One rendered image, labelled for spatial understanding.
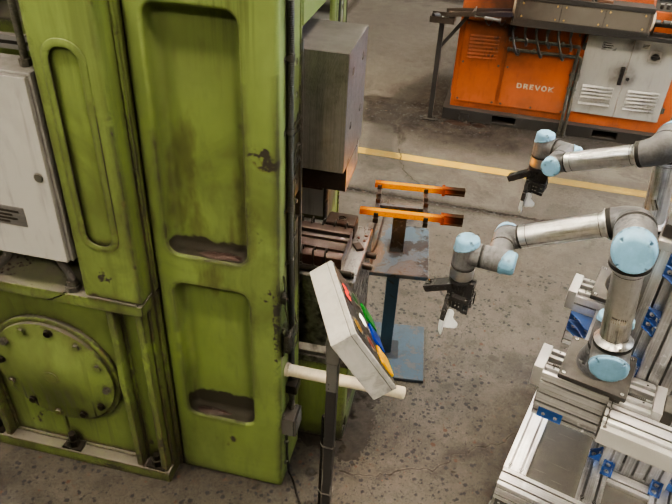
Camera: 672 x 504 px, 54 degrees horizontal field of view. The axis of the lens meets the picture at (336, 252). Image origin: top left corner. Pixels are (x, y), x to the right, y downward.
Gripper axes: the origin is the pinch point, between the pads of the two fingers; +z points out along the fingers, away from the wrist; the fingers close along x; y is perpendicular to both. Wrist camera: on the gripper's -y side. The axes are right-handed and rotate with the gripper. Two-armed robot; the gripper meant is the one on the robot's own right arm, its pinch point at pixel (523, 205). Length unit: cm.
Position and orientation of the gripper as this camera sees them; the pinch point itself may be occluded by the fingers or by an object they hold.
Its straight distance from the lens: 302.1
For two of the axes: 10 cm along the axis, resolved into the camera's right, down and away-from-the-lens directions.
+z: -0.4, 8.1, 5.8
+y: 8.7, 3.2, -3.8
